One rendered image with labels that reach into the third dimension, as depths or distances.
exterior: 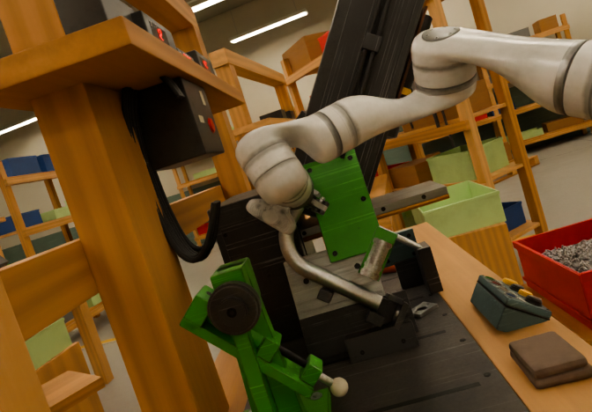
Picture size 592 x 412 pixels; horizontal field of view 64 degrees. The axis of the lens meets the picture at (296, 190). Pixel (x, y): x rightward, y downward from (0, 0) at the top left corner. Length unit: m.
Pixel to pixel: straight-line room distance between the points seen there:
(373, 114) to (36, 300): 0.50
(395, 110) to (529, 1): 9.79
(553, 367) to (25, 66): 0.80
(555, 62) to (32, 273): 0.70
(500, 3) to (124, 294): 9.88
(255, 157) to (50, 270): 0.33
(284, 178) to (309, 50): 4.33
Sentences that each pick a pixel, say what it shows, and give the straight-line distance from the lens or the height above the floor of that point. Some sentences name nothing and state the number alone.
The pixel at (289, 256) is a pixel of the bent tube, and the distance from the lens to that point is 0.93.
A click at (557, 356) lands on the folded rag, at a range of 0.77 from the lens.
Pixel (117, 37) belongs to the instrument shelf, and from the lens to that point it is 0.68.
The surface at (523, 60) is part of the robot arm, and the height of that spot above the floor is 1.32.
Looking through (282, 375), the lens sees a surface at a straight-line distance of 0.74.
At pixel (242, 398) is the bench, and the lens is 1.01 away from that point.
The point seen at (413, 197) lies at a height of 1.13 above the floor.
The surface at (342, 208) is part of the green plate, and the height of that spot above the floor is 1.17.
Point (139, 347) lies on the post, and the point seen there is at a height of 1.08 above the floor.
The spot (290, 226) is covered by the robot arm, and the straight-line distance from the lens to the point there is 0.77.
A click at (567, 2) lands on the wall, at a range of 10.62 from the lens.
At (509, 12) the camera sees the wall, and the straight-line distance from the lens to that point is 10.34.
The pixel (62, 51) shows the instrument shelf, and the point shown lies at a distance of 0.71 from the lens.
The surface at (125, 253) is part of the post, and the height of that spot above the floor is 1.23.
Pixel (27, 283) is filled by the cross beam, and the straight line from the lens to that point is 0.69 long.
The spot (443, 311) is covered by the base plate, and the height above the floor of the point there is 0.90.
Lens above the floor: 1.30
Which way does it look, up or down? 4 degrees down
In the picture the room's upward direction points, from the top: 18 degrees counter-clockwise
